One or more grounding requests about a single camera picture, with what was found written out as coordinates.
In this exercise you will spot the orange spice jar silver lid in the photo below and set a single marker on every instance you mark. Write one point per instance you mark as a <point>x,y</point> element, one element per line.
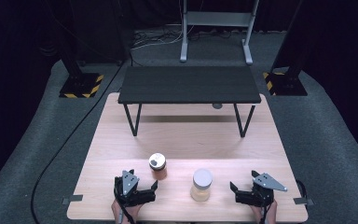
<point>158,169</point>

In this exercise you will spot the black raised shelf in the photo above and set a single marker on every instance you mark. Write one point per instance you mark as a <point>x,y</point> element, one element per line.
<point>189,84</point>

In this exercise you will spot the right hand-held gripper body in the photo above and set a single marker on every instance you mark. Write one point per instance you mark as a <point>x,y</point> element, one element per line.
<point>261,196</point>

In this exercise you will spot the person's left hand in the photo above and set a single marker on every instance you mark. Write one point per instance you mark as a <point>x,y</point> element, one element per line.
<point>129,214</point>

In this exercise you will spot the grey round table grommet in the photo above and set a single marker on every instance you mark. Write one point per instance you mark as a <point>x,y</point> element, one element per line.
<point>217,106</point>

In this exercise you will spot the yellow jar with white lid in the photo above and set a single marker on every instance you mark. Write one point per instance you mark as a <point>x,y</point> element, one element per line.
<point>201,186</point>

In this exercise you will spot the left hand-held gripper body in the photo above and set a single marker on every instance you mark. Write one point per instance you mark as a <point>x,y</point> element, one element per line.
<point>130,193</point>

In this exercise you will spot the grey metal stand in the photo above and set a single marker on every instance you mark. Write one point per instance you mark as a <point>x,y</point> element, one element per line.
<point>217,19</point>

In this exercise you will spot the grey table bracket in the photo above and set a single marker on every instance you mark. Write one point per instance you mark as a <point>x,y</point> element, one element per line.
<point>73,199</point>
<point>303,201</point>

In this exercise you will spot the black stand with striped base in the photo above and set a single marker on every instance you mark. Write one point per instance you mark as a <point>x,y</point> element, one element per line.
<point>287,84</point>
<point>82,85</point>

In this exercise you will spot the person's right hand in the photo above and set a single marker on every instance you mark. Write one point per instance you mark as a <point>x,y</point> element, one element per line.
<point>268,214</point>

